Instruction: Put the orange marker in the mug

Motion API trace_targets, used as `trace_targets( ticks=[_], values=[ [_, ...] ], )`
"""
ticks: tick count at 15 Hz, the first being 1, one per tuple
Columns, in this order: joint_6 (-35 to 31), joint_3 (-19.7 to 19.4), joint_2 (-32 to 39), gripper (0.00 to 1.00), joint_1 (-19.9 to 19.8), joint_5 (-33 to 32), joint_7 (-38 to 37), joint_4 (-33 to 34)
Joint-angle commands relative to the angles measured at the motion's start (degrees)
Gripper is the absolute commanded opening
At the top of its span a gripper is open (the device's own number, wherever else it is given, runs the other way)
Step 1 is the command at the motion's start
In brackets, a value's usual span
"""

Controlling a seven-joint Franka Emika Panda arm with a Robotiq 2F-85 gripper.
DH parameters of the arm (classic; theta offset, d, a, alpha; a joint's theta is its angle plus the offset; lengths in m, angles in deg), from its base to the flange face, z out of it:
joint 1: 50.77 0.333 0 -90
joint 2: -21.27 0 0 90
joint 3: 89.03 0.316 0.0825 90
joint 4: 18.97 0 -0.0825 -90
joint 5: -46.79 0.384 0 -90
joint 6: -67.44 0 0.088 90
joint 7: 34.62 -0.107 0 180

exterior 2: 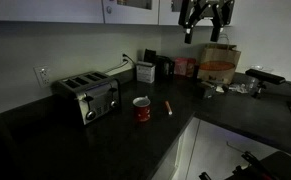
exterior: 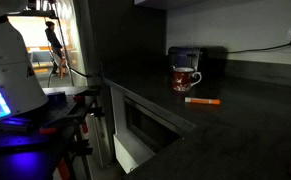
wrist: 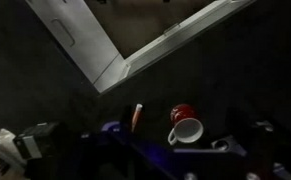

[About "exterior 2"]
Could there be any white lower cabinet door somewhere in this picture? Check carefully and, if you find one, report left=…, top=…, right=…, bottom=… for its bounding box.
left=171, top=117, right=280, bottom=180

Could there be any white cabinet door with knob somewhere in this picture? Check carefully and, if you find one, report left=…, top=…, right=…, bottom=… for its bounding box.
left=101, top=0, right=160, bottom=26

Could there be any wide white upper cabinet door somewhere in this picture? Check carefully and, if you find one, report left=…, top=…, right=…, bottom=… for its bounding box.
left=0, top=0, right=105, bottom=25

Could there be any narrow white upper cabinet door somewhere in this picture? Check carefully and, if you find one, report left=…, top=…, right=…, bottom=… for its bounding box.
left=158, top=0, right=217, bottom=27

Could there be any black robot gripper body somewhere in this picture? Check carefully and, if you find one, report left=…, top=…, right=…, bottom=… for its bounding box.
left=178, top=0, right=236, bottom=29

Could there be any red mug with white handle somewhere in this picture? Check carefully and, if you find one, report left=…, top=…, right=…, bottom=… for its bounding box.
left=132, top=95, right=152, bottom=123

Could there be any white cardboard box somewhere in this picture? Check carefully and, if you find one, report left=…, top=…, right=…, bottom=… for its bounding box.
left=136, top=60, right=156, bottom=84

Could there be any white wall power outlet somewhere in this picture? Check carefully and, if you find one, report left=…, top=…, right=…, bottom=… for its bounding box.
left=33, top=65, right=52, bottom=88

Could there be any pink cardboard box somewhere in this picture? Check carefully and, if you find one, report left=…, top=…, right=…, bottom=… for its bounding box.
left=173, top=57, right=197, bottom=79

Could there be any black plug with white cable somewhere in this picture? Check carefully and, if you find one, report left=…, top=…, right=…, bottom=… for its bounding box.
left=104, top=52, right=138, bottom=75

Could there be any clear plastic cup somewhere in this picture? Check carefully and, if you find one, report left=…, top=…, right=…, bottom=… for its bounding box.
left=244, top=75, right=263, bottom=92

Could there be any silver four-slot toaster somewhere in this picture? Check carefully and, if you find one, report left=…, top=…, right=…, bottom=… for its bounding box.
left=51, top=70, right=122, bottom=127

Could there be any black upright device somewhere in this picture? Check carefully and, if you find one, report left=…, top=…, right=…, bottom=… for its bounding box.
left=143, top=48, right=157, bottom=64

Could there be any orange marker with white cap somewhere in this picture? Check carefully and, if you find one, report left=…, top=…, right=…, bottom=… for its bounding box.
left=164, top=100, right=174, bottom=117

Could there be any black stereo camera bar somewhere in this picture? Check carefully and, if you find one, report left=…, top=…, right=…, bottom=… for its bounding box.
left=245, top=68, right=287, bottom=85

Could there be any brown paper bag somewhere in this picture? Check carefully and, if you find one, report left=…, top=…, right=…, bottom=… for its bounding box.
left=197, top=43, right=242, bottom=85

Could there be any crumpled clear plastic wrapper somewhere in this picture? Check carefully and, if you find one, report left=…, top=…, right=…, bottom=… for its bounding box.
left=229, top=83, right=250, bottom=94

